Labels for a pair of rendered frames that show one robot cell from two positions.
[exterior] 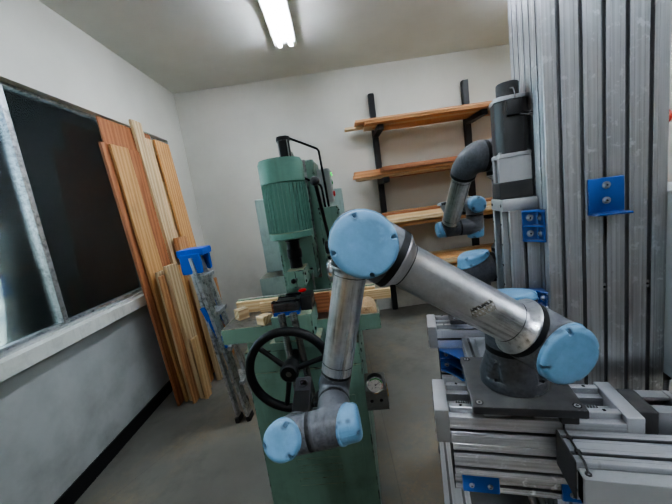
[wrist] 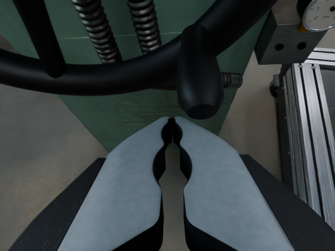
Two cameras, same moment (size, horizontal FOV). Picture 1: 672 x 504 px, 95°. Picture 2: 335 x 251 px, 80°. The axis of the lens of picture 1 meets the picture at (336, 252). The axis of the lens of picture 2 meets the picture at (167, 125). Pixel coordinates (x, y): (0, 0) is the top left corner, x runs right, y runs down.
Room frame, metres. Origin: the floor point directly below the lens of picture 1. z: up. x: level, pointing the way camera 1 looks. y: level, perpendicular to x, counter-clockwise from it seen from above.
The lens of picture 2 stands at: (0.79, 0.14, 0.82)
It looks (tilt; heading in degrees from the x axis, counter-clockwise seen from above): 62 degrees down; 0
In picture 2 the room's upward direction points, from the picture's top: 6 degrees counter-clockwise
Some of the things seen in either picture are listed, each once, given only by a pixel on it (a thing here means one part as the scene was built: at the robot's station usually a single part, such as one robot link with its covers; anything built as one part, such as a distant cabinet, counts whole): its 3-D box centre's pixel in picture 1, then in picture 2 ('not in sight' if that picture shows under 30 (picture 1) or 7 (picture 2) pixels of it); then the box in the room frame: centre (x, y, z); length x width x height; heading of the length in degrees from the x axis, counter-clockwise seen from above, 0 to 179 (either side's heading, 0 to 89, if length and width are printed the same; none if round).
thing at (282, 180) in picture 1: (285, 200); not in sight; (1.25, 0.17, 1.35); 0.18 x 0.18 x 0.31
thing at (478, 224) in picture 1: (471, 226); not in sight; (1.44, -0.65, 1.12); 0.11 x 0.08 x 0.11; 88
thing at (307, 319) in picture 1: (296, 321); not in sight; (1.06, 0.18, 0.91); 0.15 x 0.14 x 0.09; 85
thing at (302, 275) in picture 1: (299, 276); not in sight; (1.27, 0.17, 1.03); 0.14 x 0.07 x 0.09; 175
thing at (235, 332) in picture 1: (302, 323); not in sight; (1.14, 0.17, 0.87); 0.61 x 0.30 x 0.06; 85
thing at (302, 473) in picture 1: (324, 405); (151, 37); (1.37, 0.16, 0.35); 0.58 x 0.45 x 0.71; 175
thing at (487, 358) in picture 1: (512, 360); not in sight; (0.70, -0.39, 0.87); 0.15 x 0.15 x 0.10
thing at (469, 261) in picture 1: (475, 267); not in sight; (1.18, -0.53, 0.98); 0.13 x 0.12 x 0.14; 88
